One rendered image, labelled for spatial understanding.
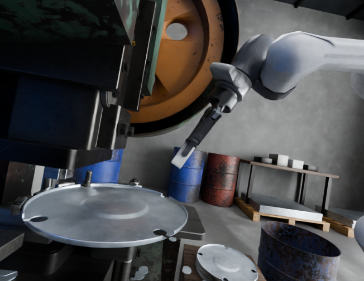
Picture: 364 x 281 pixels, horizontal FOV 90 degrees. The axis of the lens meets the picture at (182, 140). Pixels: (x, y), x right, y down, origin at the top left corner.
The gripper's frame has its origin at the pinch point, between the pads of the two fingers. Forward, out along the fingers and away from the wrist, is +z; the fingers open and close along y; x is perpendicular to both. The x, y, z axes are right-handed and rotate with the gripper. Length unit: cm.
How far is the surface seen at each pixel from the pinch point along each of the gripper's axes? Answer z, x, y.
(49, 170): 16.8, 20.2, -11.8
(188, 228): 10.1, -6.2, -16.3
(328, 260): 0, -99, 37
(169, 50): -31.8, 26.0, 26.7
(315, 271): 8, -97, 38
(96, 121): 4.0, 17.4, -16.1
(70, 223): 18.1, 10.4, -19.4
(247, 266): 25, -63, 36
